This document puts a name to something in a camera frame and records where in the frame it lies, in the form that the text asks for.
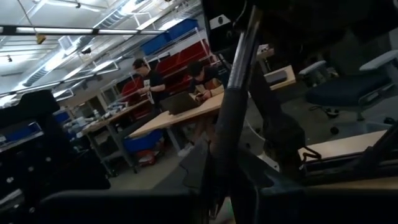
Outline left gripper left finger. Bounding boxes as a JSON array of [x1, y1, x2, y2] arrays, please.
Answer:
[[37, 146, 223, 224]]

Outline black pegboard tool cart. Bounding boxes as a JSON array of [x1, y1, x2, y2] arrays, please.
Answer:
[[0, 90, 111, 224]]

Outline ceiling light bar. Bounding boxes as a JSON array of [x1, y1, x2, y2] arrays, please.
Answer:
[[0, 24, 166, 36]]

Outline cluttered wooden workbench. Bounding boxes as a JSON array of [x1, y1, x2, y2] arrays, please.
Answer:
[[81, 98, 152, 175]]

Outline wooden desk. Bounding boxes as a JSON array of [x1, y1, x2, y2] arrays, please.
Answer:
[[127, 91, 225, 153]]

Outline large blue shelf bin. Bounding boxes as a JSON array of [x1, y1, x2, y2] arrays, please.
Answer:
[[139, 17, 200, 57]]

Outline black aluminium table frame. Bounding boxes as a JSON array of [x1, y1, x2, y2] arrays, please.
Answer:
[[298, 124, 398, 187]]

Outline dark blue office chair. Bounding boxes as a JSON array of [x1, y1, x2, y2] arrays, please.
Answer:
[[305, 49, 398, 123]]

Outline red shelf bins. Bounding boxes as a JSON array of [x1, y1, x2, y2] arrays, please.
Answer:
[[154, 39, 214, 94]]

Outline person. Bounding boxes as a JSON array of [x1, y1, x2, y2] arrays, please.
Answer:
[[185, 60, 225, 102], [132, 57, 169, 110]]

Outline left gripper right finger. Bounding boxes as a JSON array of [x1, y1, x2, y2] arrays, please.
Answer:
[[229, 149, 398, 224]]

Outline blue tub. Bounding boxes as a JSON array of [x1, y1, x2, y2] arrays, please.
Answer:
[[123, 128, 165, 155]]

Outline small wooden table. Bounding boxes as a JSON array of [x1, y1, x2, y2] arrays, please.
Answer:
[[263, 64, 297, 92]]

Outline dark laptop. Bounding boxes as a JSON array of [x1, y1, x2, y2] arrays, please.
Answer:
[[159, 91, 201, 116]]

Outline grey stool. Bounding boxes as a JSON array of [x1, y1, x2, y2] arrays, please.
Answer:
[[298, 60, 331, 88]]

